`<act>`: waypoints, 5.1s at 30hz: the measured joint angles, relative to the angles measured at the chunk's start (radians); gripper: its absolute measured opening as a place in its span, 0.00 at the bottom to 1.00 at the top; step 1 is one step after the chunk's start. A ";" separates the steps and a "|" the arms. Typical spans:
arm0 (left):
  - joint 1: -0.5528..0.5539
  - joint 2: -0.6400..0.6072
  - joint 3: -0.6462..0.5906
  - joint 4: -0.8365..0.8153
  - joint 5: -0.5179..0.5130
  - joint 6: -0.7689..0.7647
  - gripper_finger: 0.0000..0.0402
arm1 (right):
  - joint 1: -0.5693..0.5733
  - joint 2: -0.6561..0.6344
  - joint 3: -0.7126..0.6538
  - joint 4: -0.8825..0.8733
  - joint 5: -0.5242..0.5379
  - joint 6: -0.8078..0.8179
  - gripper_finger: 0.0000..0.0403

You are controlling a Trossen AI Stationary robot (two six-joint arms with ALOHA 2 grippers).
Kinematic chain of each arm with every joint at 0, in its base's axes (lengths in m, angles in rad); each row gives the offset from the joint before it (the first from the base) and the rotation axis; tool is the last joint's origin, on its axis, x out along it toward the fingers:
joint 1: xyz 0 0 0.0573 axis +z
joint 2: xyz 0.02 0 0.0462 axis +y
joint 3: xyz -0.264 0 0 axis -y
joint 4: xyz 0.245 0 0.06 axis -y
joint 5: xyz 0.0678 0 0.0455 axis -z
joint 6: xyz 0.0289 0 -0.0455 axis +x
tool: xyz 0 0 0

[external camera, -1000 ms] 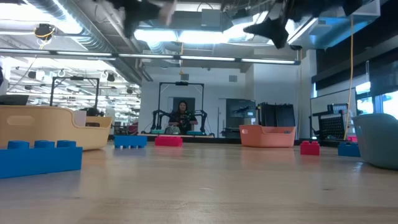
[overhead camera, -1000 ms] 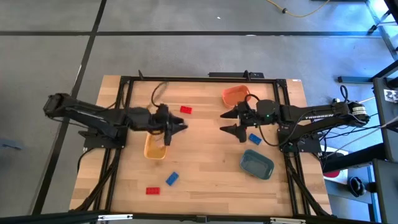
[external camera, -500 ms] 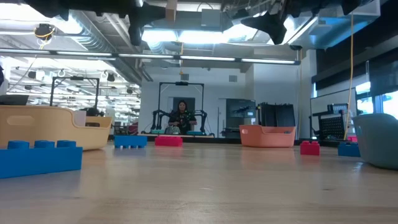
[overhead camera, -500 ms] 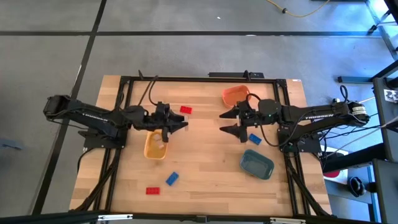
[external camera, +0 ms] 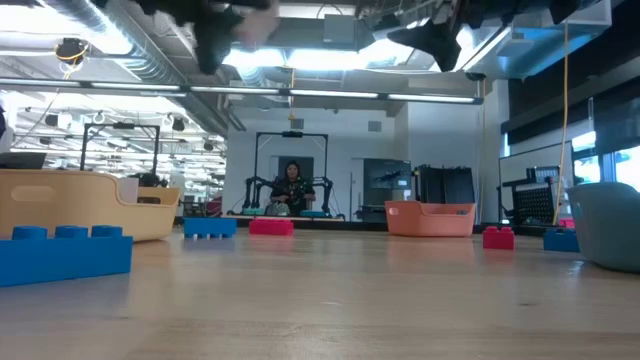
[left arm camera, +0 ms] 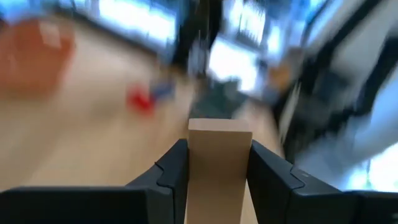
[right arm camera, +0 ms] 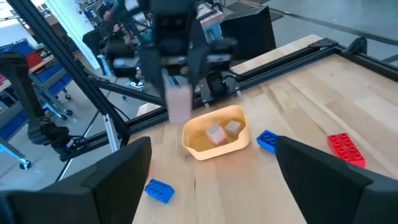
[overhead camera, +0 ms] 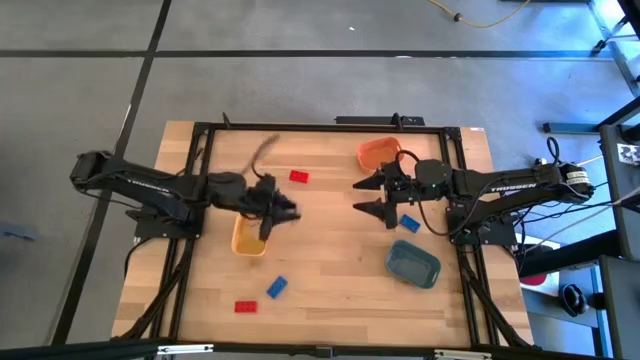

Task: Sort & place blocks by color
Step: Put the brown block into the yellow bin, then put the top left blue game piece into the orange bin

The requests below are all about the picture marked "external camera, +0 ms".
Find black perforated cart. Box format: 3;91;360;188
497;166;562;226

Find dark monitor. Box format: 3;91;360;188
0;151;48;171

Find dark cabinet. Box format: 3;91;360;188
362;158;413;222

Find black gantry frame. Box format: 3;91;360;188
79;121;162;176

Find yellow plastic bin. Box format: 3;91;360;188
0;168;181;243

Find black folded panels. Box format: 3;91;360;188
413;164;476;205

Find orange plastic bin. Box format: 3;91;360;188
384;200;477;238

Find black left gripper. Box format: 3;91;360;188
134;0;275;76

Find teal plastic bin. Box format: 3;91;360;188
566;181;640;274

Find person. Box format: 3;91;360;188
269;159;318;217

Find clear partition panel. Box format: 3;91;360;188
498;141;575;226

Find black aluminium table frame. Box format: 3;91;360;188
172;214;581;239

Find black ceiling cable reel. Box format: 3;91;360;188
53;36;91;66

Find long ceiling light bar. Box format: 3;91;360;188
0;76;485;106

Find blue toy brick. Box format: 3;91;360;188
0;224;134;289
183;216;238;240
543;227;581;254

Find black background station frame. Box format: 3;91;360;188
253;130;330;217

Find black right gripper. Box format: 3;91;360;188
387;0;506;74

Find red toy brick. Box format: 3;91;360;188
482;226;516;251
248;218;295;237

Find plain wooden block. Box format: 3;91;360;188
117;177;140;204

